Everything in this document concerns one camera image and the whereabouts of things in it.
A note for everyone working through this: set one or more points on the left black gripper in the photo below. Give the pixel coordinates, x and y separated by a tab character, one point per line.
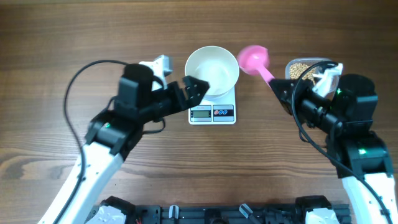
182	104

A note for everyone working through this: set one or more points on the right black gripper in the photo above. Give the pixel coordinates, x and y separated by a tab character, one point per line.
286	99

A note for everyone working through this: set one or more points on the white bowl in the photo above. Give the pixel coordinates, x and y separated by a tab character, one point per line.
215	65

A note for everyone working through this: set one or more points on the pink plastic scoop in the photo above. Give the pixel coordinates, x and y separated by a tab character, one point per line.
254	60

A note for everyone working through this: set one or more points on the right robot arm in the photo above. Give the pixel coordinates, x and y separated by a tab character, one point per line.
361	157

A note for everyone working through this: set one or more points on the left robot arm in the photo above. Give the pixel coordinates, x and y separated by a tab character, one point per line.
113	134

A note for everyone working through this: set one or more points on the white digital kitchen scale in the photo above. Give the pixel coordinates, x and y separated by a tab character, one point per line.
218	110

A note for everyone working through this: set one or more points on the soybeans in container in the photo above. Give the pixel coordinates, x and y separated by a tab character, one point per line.
296	69

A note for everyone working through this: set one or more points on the clear plastic container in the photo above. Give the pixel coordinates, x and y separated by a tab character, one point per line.
309	61

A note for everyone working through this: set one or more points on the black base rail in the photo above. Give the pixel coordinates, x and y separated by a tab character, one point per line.
308	209

